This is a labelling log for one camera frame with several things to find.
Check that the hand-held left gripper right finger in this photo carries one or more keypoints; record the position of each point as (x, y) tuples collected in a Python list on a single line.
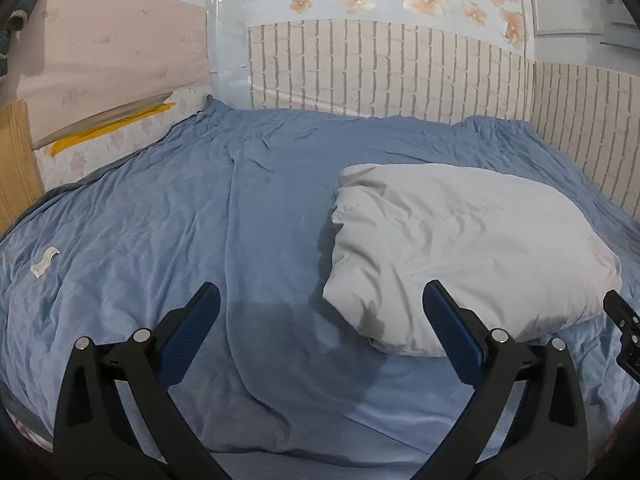
[(450, 335)]

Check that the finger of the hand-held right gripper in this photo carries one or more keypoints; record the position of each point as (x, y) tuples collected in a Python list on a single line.
[(619, 307)]

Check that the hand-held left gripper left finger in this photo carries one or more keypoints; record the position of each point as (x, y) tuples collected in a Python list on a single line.
[(192, 330)]

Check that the blue bed blanket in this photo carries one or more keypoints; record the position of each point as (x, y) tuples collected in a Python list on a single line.
[(175, 220)]

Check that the white paper tag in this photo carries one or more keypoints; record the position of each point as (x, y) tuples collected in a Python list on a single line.
[(45, 261)]

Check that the yellow tape strip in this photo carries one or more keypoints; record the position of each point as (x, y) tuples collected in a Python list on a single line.
[(100, 130)]

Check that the wooden board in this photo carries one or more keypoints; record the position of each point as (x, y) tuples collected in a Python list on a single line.
[(17, 160)]

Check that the clear plastic sheet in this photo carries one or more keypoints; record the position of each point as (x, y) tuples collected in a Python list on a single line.
[(227, 35)]

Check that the grey window frame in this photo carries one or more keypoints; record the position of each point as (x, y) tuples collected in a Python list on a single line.
[(575, 20)]

